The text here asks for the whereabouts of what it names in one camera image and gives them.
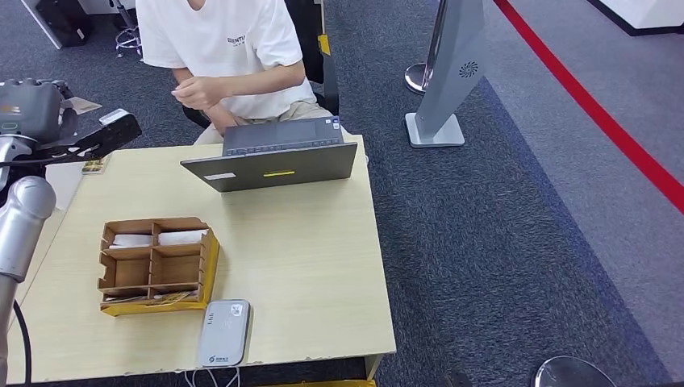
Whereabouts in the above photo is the white paper stack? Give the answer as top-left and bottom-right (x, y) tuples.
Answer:
(108, 233), (155, 249)
(157, 229), (209, 247)

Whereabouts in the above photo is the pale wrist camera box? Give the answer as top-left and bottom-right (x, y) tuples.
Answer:
(98, 108), (131, 127)

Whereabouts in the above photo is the white platform with black base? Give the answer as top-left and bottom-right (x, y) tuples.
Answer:
(586, 0), (684, 37)

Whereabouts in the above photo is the white ID card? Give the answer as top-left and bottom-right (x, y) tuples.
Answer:
(63, 97), (103, 116)

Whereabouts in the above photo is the white leaning panel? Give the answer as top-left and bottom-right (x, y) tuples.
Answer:
(20, 0), (64, 50)

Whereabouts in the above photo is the grey laptop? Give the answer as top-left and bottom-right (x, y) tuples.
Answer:
(179, 114), (359, 194)

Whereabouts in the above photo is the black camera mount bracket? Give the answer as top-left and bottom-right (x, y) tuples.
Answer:
(31, 113), (144, 167)

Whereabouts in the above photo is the person's right hand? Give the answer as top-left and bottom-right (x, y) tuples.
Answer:
(205, 104), (241, 135)

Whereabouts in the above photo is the grey kiosk stand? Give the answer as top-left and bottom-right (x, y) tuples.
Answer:
(404, 0), (487, 148)

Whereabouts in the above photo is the black bag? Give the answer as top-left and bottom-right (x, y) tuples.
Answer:
(34, 0), (93, 48)

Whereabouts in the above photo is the chrome base stool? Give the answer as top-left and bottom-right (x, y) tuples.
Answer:
(109, 0), (144, 59)

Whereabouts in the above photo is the person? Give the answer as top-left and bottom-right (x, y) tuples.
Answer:
(135, 0), (369, 161)

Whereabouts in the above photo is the yellow strip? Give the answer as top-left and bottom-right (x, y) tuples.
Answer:
(256, 379), (377, 387)

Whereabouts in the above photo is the white cabinet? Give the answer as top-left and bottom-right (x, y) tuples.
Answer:
(47, 161), (85, 213)

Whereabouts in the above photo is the grey card reader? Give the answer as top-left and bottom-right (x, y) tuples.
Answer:
(197, 298), (252, 368)

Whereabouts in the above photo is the chrome stanchion post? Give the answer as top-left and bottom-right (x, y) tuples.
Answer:
(403, 0), (450, 96)

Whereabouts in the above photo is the person's left hand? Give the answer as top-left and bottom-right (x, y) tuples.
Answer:
(170, 76), (231, 111)

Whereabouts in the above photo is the red floor tape line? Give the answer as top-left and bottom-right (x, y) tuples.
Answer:
(491, 0), (684, 214)

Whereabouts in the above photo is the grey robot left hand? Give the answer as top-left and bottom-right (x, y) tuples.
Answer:
(0, 78), (78, 145)

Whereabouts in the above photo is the small yellow-green card stack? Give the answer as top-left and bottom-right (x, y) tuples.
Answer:
(81, 156), (111, 175)

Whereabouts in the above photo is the chrome round base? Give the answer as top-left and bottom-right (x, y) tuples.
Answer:
(534, 356), (615, 387)

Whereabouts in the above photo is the black office chair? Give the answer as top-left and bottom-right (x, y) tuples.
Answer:
(181, 0), (341, 129)

